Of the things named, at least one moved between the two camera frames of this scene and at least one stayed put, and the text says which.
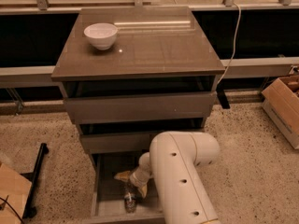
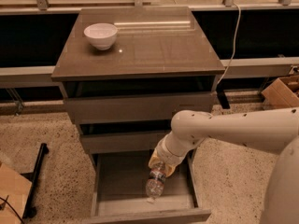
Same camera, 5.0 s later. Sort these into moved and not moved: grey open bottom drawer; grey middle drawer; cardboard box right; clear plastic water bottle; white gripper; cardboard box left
Moved: clear plastic water bottle; white gripper
Not moved: grey middle drawer; cardboard box right; cardboard box left; grey open bottom drawer
